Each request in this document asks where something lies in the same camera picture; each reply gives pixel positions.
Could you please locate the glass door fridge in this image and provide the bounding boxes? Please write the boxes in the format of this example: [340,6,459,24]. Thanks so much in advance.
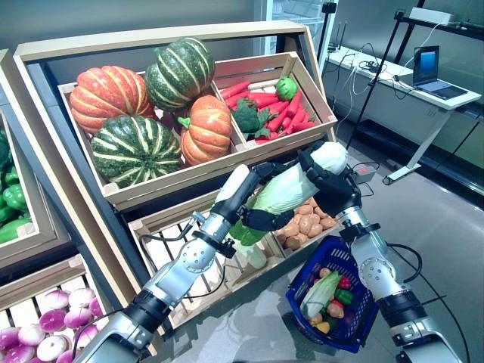
[262,0,330,57]

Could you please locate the black tripod stand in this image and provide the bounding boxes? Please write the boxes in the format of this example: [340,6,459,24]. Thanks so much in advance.
[344,10,408,150]

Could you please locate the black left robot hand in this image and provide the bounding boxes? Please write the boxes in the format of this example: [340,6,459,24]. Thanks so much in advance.
[213,162,299,231]

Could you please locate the black cable bundle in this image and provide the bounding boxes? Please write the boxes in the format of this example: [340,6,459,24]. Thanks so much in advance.
[357,59,386,73]

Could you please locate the grey box red button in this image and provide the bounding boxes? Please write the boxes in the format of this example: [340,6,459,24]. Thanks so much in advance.
[351,163,379,183]

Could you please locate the dark green broccoli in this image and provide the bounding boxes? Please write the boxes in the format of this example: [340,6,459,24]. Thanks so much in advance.
[231,98,279,141]

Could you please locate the green striped pumpkin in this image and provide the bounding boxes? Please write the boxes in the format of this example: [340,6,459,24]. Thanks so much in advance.
[144,37,216,113]
[90,115,183,189]

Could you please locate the white desk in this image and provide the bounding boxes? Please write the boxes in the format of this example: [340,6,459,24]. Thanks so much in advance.
[324,47,483,186]

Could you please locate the blue plastic shopping basket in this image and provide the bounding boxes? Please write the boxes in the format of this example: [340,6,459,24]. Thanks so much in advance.
[285,234,380,355]

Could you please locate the long black floor cable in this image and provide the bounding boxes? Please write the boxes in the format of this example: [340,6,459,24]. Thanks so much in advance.
[414,270,472,363]

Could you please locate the green bell pepper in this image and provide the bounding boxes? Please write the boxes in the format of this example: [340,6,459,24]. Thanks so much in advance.
[0,217,33,245]
[2,183,29,211]
[334,289,355,306]

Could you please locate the wooden produce display stand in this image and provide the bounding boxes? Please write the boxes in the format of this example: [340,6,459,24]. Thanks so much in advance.
[13,20,341,347]
[0,48,126,363]

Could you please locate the black router with antennas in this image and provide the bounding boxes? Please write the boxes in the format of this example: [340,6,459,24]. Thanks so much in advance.
[327,20,349,53]

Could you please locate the purple white onion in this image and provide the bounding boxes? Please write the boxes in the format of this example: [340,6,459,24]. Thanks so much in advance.
[3,343,35,363]
[36,335,69,360]
[39,309,68,333]
[0,327,20,351]
[17,324,46,347]
[88,297,105,318]
[44,289,70,309]
[67,287,95,308]
[73,324,100,347]
[64,306,93,329]

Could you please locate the large orange pumpkin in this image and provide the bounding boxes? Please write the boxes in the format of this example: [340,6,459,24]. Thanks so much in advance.
[70,65,156,135]

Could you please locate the small orange pumpkin green stem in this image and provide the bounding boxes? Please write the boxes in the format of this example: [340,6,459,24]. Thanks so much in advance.
[177,94,232,166]

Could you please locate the black pole with box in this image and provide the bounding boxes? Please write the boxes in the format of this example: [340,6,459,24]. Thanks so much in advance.
[315,2,338,64]

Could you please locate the grey open laptop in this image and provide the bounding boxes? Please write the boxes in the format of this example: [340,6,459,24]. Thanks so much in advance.
[411,45,472,101]

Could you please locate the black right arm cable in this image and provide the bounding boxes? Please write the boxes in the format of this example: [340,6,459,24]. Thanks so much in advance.
[387,244,424,283]

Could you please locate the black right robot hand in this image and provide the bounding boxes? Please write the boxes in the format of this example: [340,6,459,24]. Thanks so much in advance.
[297,150,362,220]

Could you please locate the dark purple eggplant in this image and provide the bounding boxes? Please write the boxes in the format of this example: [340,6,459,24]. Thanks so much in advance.
[340,309,358,332]

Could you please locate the white flat box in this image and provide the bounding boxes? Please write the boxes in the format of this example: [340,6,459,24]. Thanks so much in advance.
[408,6,453,24]

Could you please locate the black metal rack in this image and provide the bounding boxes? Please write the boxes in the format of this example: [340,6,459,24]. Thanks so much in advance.
[392,0,484,67]

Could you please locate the wide wooden slat crate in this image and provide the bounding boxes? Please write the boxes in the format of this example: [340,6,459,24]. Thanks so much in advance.
[57,70,247,207]

